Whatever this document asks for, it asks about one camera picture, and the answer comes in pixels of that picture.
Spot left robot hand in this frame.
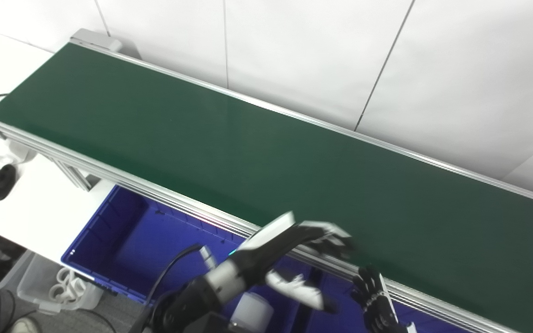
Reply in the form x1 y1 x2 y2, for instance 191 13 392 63
235 211 356 316

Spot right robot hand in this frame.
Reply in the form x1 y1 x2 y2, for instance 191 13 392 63
350 265 418 333

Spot white cylindrical part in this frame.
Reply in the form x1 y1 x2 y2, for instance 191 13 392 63
229 292 275 333

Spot green conveyor belt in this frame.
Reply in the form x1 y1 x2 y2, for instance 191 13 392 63
0 28 533 333
0 43 533 333

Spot white plastic part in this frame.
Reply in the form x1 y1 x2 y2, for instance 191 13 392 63
0 140 37 165

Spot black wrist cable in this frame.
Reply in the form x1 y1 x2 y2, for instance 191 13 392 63
129 244 203 333

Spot white ring parts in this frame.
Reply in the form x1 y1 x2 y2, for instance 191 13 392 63
48 267 87 300

